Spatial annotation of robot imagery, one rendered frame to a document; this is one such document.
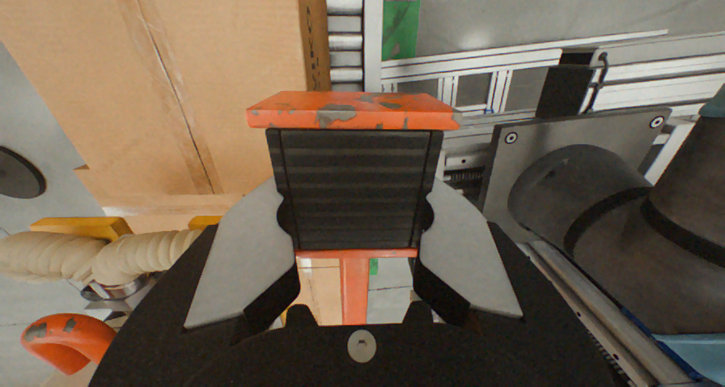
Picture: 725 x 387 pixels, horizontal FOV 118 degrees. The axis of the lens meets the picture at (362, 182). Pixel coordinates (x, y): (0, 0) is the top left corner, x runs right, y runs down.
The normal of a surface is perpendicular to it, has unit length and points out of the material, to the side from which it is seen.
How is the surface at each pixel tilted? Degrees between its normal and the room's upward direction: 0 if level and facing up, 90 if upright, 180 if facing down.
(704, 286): 68
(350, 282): 0
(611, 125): 0
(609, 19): 0
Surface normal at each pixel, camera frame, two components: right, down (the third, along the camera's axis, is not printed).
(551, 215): -0.94, 0.10
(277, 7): 0.04, 0.50
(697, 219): -0.99, 0.12
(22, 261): 0.73, 0.11
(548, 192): -0.86, -0.16
